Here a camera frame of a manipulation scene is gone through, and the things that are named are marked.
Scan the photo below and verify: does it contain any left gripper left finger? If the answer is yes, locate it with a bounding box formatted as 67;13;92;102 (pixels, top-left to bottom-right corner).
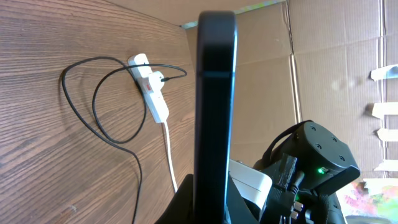
155;174;193;224

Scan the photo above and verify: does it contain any black USB charging cable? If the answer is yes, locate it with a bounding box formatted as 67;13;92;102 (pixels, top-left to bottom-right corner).
60;55;188;224

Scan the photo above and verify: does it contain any white charger plug adapter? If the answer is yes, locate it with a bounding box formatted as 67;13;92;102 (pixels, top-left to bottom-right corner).
141;71;164;94

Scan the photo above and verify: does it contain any white power strip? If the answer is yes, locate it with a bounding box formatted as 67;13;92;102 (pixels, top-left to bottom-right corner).
127;54;169;123

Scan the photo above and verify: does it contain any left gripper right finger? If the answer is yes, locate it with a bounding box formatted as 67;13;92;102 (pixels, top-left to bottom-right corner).
225;175;259;224

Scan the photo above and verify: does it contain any blue Samsung Galaxy smartphone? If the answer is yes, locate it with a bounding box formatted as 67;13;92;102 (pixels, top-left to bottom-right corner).
193;11;237;223

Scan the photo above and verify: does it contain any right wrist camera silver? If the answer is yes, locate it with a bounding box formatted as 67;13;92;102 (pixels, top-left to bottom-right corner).
229;159;272;210

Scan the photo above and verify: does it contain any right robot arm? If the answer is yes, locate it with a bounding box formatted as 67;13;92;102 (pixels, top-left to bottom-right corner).
254;120;360;223

